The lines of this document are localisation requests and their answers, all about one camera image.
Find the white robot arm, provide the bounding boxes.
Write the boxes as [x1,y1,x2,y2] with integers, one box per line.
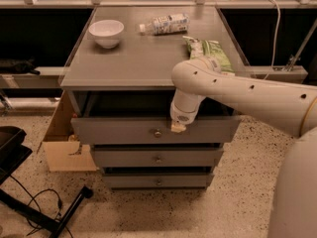
[170,57,317,238]

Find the grey middle drawer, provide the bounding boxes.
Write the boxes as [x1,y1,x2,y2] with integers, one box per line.
[92,148,223,168]

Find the cardboard box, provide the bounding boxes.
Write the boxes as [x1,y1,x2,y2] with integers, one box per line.
[43,92,97,172]

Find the grey top drawer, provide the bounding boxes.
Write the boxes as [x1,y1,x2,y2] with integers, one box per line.
[71,116,240,145]

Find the white ceramic bowl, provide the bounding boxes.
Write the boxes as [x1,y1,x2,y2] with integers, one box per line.
[88,20,125,49]

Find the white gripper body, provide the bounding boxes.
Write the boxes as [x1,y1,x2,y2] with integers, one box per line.
[170,89,205,125]

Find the black cloth on shelf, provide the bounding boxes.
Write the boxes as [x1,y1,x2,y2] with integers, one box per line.
[0,59,41,75]

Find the grey drawer cabinet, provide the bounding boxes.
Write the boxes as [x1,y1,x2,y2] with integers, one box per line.
[61,6,243,177]

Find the grey drawer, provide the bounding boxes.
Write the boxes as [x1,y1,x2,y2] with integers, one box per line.
[103,174,214,189]
[92,148,223,168]
[71,116,240,145]

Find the white hanging cable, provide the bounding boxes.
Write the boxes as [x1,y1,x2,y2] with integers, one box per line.
[262,0,281,81]

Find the black chair base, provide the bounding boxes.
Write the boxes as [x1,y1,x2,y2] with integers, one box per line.
[0,126,93,238]

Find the grey bottom drawer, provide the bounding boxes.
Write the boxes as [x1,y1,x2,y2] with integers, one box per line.
[103,174,214,189]

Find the clear plastic bottle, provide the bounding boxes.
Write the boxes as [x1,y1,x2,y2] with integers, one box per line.
[139,13,189,36]

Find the green snack bag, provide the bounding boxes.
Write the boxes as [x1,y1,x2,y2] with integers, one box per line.
[183,36,235,74]

